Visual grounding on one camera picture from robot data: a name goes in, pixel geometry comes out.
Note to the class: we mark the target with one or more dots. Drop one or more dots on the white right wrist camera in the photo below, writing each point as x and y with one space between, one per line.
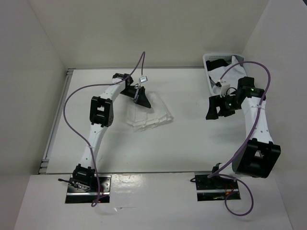
221 88

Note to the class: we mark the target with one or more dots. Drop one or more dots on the white garment in basket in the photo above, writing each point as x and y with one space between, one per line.
223 72

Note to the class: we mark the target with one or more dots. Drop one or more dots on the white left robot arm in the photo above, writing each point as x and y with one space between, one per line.
101 117

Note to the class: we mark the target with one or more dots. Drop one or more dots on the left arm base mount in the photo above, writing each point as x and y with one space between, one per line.
78 193

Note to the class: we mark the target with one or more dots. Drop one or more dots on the aluminium table edge rail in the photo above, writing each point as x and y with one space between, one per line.
55 124

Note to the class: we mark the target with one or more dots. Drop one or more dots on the white plastic basket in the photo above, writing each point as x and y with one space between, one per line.
216 72

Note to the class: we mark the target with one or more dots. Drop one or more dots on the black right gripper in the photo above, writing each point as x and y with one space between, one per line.
215 101

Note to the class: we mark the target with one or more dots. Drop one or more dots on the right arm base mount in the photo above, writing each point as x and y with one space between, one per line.
215 188

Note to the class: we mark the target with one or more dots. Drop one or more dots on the black garment in basket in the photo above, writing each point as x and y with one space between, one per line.
211 65

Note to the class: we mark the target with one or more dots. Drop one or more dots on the white pleated skirt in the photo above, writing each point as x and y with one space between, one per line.
142 118

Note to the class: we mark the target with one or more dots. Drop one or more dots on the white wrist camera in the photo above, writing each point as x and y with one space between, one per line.
221 88
143 79

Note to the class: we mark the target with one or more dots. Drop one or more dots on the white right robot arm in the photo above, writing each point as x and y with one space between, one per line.
209 129

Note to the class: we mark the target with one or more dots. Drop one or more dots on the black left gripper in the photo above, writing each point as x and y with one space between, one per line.
140 97

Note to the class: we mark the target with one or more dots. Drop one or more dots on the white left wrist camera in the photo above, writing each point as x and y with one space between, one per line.
143 79

